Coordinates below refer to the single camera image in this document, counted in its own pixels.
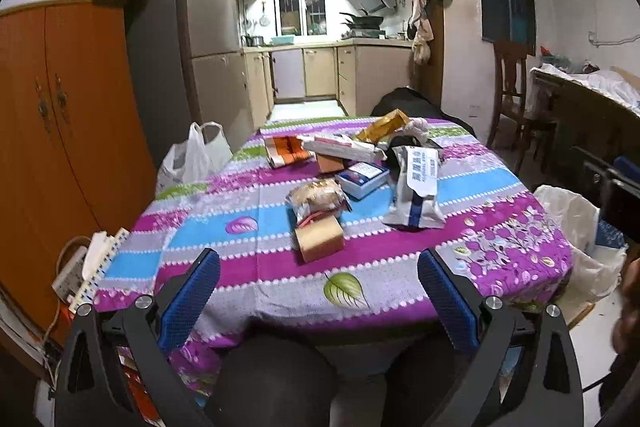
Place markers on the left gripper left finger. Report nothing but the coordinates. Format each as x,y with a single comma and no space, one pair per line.
92,388

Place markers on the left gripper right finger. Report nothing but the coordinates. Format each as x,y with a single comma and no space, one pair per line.
523,369

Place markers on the tan sponge block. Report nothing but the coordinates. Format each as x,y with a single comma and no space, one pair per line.
319,239

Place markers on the black fabric pouch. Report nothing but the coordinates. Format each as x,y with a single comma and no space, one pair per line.
397,149

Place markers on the long white red box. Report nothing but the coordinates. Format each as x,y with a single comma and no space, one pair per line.
341,146

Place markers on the white cloth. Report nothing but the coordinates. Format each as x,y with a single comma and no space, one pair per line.
418,128

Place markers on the white lined trash bin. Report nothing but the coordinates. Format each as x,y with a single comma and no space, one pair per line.
596,269

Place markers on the beige kitchen base cabinets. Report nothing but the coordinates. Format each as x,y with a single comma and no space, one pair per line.
354,72

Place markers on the white power strip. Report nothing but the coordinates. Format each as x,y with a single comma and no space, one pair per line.
69,280

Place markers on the white blue paper package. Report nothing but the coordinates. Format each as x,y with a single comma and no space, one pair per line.
415,204

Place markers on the orange wooden cabinet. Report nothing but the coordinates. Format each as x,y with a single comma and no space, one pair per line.
74,159

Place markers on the colourful floral tablecloth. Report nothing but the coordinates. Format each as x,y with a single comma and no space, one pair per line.
294,252

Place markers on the blue white small box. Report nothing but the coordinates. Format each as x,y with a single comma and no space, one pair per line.
361,179

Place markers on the dark wooden side table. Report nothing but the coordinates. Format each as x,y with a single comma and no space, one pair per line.
585,120

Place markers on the wooden chair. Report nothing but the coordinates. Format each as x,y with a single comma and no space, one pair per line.
510,102

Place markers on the crinkled snack wrapper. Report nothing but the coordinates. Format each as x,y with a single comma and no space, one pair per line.
317,198

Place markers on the white plastic bag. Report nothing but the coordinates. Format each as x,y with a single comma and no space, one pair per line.
203,154

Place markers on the gold foil package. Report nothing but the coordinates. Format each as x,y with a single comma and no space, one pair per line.
383,126

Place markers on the small brown box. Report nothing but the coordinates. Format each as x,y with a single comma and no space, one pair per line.
329,164

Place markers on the black bag behind table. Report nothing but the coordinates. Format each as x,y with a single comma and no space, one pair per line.
414,104

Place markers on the orange white striped bag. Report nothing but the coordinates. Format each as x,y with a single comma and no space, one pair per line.
285,150

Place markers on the hanging plastic bags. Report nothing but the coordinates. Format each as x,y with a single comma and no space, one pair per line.
423,31

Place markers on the grey refrigerator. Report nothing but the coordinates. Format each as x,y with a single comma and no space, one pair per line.
186,66

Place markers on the black wok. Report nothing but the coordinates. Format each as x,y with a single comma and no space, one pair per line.
366,22

